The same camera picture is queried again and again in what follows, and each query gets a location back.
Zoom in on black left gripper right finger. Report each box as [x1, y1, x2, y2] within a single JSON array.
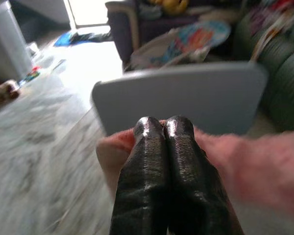
[[164, 115, 245, 235]]

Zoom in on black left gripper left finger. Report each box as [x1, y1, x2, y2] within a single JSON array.
[[109, 116, 170, 235]]

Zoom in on pink textured pillow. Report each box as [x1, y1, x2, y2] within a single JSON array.
[[96, 126, 294, 235]]

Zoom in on dark green leather sofa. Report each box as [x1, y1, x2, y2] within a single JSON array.
[[233, 7, 294, 132]]

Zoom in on light blue child chair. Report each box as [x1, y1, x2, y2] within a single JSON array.
[[91, 61, 269, 137]]

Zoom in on colourful baby bouncer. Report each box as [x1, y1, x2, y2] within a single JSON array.
[[129, 20, 232, 72]]

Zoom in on purple armchair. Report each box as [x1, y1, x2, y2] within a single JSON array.
[[105, 0, 239, 67]]

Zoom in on small colourful toy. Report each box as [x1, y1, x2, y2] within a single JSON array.
[[18, 67, 41, 85]]

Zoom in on pale patterned cloth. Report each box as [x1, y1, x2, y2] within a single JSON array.
[[249, 13, 294, 60]]

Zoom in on yellow plush toy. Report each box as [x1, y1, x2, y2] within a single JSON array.
[[148, 0, 190, 14]]

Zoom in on tall grey bin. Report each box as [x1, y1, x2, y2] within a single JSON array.
[[0, 0, 33, 82]]

